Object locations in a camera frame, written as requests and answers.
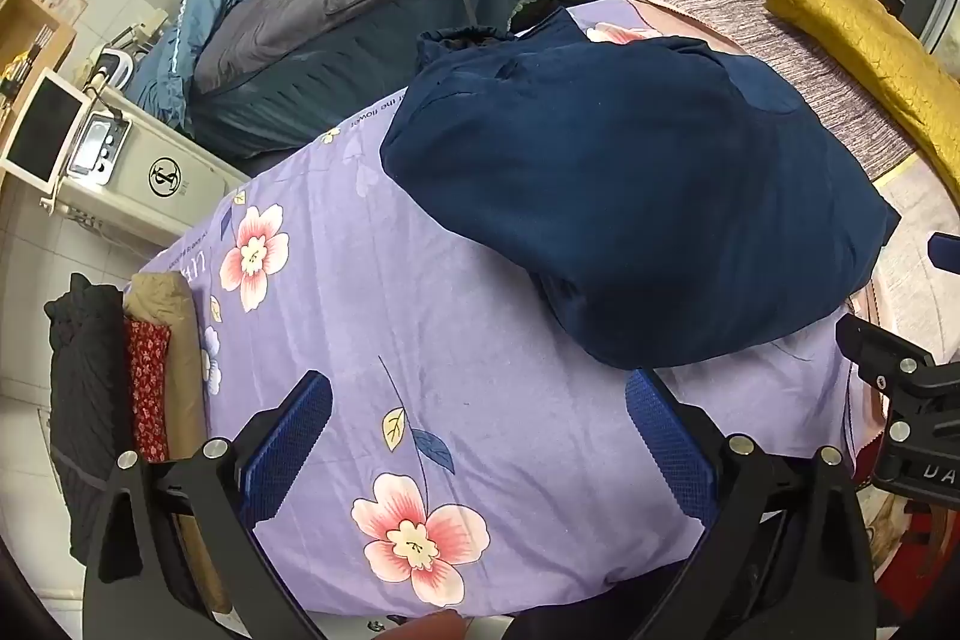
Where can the red stool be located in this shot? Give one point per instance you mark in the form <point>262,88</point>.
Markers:
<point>919,565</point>

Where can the grey knitted blanket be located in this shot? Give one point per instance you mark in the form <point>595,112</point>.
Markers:
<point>795,55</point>

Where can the black folded garment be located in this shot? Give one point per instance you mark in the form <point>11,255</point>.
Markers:
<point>82,407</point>

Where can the dark teal covered bed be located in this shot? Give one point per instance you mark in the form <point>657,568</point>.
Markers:
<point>337,78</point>

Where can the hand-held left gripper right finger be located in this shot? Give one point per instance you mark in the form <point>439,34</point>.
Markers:
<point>667,452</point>

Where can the navy blue padded jacket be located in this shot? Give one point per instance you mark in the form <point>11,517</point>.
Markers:
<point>637,190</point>

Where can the printed cream blanket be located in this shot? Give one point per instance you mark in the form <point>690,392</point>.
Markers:
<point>911,235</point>

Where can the white framed monitor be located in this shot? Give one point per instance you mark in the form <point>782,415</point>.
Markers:
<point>41,126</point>

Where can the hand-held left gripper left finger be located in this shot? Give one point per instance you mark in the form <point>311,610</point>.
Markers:
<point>289,445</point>

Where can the wooden shelf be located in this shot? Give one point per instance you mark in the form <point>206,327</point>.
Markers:
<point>26,33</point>

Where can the person's left hand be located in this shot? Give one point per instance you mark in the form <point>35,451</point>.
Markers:
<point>435,626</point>

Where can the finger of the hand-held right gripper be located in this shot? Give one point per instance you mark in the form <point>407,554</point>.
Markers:
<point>881,351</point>
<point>946,251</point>

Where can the white machine cabinet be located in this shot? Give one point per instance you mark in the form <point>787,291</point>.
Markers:
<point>142,175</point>

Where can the purple floral bed sheet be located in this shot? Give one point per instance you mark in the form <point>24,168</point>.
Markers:
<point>420,340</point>

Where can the red floral folded cloth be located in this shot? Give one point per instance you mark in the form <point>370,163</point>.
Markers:
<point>148,389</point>

